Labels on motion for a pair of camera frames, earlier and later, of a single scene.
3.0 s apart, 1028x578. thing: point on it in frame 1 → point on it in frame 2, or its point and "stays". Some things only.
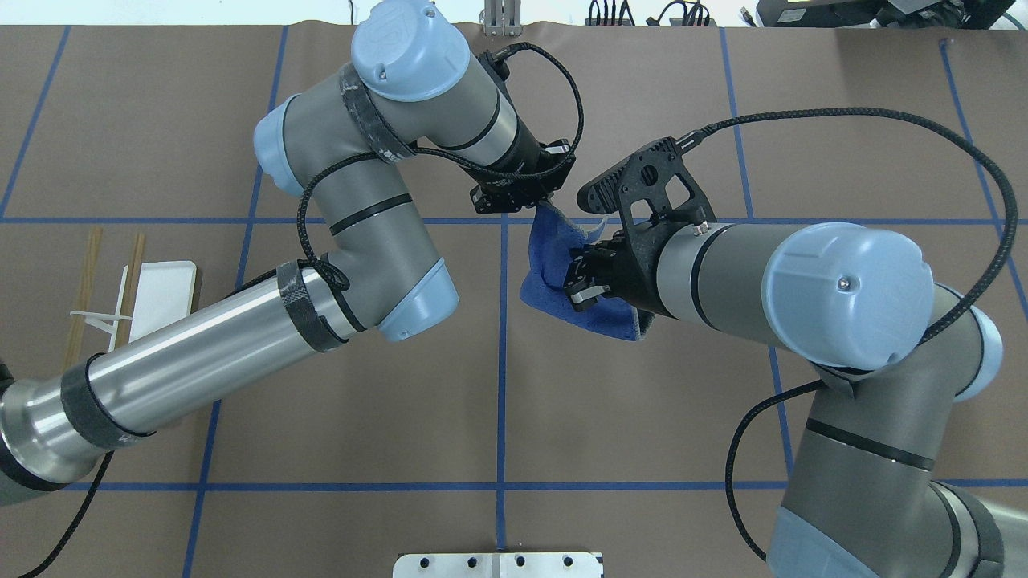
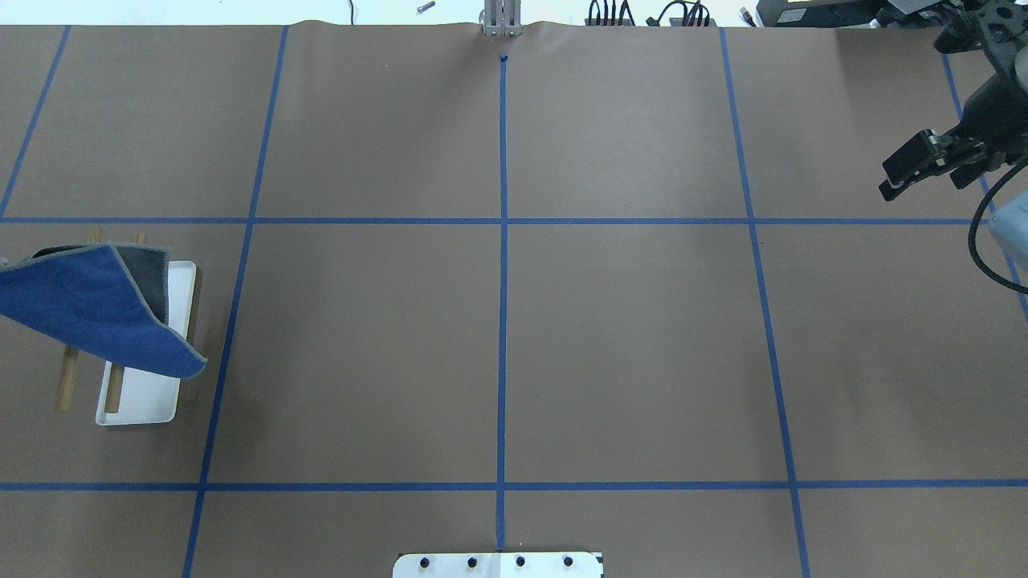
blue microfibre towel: x=552 y=241 → x=111 y=296
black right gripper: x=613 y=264 → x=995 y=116
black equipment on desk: x=936 y=14 stays
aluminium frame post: x=503 y=18 stays
